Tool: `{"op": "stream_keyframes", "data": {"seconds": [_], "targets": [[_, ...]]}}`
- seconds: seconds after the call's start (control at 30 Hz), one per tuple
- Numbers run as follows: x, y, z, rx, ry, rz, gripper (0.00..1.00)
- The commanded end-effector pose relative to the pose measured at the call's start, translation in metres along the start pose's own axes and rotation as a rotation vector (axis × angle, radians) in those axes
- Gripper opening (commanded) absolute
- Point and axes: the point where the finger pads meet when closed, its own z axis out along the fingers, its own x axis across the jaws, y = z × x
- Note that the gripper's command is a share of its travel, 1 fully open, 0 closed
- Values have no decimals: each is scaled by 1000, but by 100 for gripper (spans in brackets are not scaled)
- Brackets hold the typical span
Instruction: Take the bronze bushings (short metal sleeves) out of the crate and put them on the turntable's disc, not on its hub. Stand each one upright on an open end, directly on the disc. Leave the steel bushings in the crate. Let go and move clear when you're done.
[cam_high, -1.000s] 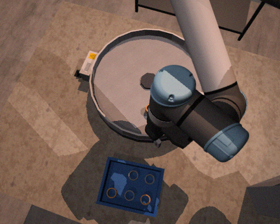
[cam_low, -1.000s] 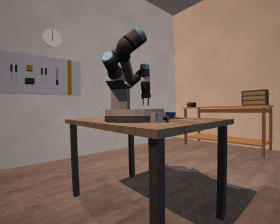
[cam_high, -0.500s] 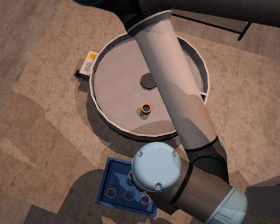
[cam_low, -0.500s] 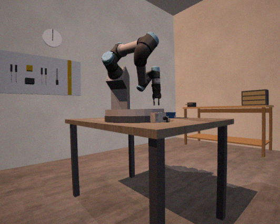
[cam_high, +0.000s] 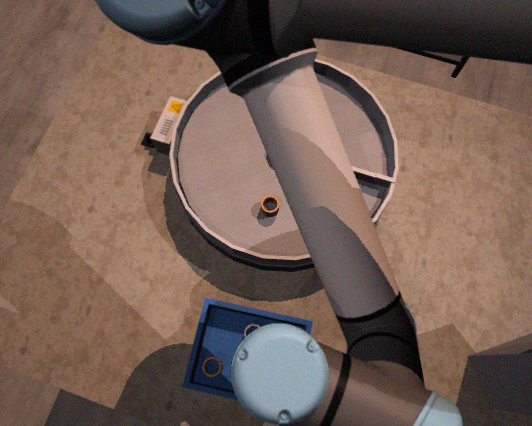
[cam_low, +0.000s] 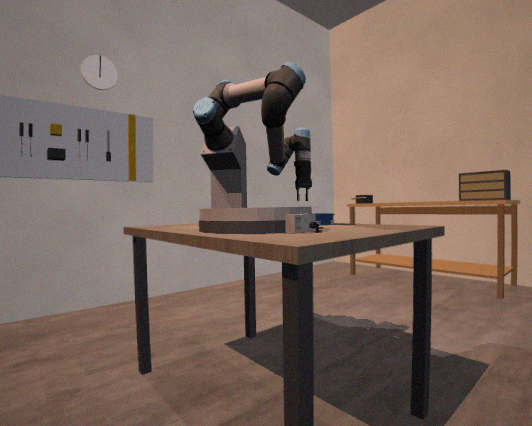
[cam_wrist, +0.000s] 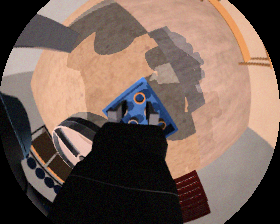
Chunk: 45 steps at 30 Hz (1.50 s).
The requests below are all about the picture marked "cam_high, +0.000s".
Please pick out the blue crate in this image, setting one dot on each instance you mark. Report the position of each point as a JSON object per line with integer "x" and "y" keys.
{"x": 220, "y": 331}

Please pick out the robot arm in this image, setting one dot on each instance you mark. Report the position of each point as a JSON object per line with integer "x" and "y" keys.
{"x": 279, "y": 372}

